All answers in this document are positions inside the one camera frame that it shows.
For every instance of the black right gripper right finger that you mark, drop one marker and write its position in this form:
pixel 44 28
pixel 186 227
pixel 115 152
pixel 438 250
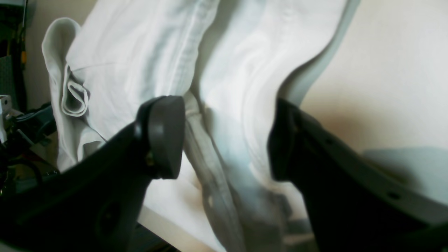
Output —
pixel 351 206

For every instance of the white T-shirt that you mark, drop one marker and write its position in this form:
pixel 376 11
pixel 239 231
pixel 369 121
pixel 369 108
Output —
pixel 228 59

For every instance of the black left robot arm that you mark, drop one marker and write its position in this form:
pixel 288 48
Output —
pixel 21 168

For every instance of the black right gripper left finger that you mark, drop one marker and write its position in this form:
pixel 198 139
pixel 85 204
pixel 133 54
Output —
pixel 94 206

